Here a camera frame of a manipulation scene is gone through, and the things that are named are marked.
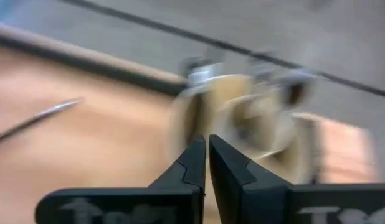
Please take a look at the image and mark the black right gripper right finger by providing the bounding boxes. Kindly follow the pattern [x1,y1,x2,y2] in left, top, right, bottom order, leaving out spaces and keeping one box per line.
[209,134,385,224]

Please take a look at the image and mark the thin makeup brush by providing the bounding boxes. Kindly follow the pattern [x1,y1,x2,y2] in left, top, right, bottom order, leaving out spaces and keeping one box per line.
[184,55,224,90]
[0,98,83,144]

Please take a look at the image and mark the cream round brush holder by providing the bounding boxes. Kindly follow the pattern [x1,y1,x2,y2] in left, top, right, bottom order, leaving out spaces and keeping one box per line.
[167,73,324,185]

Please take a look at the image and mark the black spoolie brush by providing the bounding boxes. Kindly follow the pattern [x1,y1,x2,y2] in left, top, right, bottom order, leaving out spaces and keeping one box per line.
[281,70,315,108]

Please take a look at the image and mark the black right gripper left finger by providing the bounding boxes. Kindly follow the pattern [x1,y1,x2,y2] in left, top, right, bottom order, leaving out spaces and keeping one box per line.
[35,135,207,224]

